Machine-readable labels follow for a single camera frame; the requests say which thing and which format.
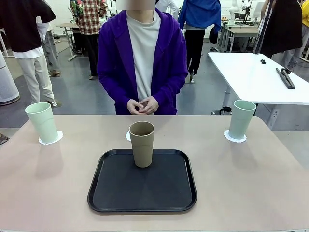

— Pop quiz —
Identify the person in black top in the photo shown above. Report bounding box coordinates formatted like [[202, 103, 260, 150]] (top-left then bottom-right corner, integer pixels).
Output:
[[0, 0, 58, 107]]

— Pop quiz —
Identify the person in purple hoodie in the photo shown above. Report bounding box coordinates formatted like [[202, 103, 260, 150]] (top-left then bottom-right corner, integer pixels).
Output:
[[96, 0, 188, 116]]

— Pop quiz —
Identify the person's left hand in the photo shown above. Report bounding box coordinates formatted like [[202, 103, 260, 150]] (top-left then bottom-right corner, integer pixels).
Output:
[[141, 96, 159, 116]]

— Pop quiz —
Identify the person in white shirt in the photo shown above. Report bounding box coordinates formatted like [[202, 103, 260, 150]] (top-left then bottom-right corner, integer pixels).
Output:
[[156, 0, 180, 18]]

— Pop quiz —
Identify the white side table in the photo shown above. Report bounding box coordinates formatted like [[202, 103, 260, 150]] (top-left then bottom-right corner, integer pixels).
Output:
[[207, 52, 309, 130]]

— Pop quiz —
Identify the black plastic serving tray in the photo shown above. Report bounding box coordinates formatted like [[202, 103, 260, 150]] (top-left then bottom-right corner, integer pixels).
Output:
[[87, 149, 197, 213]]

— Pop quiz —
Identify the beige desk with grey frame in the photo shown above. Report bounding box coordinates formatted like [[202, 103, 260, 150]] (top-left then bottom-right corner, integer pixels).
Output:
[[216, 20, 261, 53]]

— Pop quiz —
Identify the person in black coat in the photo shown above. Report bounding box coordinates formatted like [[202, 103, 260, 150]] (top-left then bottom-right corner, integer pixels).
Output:
[[259, 0, 304, 71]]

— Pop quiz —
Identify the brown plastic cup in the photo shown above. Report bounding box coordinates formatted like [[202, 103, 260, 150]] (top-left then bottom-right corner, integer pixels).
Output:
[[128, 121, 155, 168]]

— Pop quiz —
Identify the pale green plastic cup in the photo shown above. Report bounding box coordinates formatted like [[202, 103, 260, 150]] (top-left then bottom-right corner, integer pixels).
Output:
[[228, 100, 257, 140], [25, 102, 59, 143]]

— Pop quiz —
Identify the grey desk with metal legs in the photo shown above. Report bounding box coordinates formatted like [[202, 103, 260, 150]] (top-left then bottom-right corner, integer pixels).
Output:
[[56, 22, 81, 61]]

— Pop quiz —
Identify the black bag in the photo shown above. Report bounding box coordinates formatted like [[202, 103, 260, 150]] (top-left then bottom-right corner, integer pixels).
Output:
[[209, 25, 221, 45]]

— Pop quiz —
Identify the person's right hand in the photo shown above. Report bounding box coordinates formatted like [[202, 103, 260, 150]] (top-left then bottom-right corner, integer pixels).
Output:
[[127, 98, 145, 115]]

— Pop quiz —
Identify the person's right forearm purple sleeve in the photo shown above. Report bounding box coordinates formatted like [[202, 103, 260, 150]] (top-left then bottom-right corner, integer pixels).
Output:
[[97, 72, 132, 107]]

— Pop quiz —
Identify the person in grey trousers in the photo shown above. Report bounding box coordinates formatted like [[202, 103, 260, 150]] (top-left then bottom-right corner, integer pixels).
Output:
[[36, 16, 61, 77]]

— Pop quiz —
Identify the person in plaid shirt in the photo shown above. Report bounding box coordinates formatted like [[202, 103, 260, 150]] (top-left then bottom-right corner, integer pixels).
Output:
[[70, 0, 109, 80]]

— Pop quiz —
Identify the black kettle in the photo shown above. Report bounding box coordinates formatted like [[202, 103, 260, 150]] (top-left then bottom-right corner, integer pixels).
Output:
[[218, 106, 233, 116]]

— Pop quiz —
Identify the person's left forearm purple sleeve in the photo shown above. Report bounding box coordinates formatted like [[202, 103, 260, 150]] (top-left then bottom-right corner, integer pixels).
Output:
[[154, 70, 188, 107]]

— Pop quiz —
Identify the person in yellow top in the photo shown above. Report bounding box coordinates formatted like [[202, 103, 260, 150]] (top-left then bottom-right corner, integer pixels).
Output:
[[300, 0, 309, 61]]

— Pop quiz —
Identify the white cylindrical air purifier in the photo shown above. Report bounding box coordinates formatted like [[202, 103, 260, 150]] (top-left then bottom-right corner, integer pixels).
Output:
[[0, 52, 20, 106]]

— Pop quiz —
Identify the person in blue jacket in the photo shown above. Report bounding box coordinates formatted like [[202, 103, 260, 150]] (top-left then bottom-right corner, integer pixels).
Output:
[[178, 0, 222, 83]]

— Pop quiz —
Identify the black folded tripod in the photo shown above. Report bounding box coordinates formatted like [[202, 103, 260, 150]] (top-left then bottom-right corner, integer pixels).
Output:
[[276, 67, 296, 89]]

